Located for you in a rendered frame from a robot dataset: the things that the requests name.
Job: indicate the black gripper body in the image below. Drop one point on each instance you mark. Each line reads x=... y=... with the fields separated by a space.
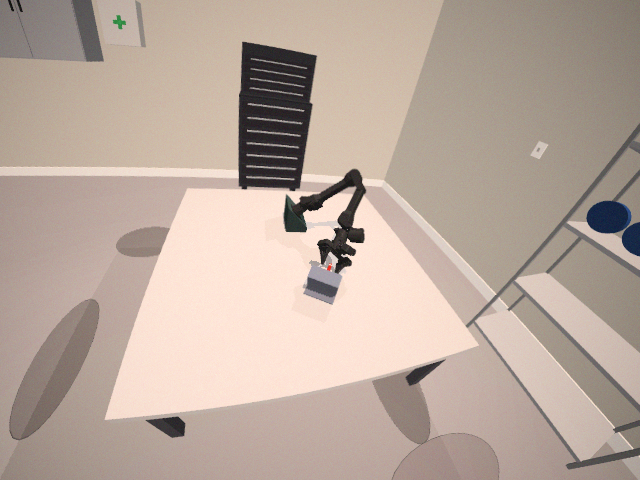
x=336 y=252

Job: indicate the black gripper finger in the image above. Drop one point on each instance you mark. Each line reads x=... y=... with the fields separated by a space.
x=324 y=250
x=340 y=266

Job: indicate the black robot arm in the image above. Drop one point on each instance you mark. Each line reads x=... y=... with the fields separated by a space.
x=346 y=219

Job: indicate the dark grey sloped panel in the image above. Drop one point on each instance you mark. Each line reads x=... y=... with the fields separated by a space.
x=322 y=284

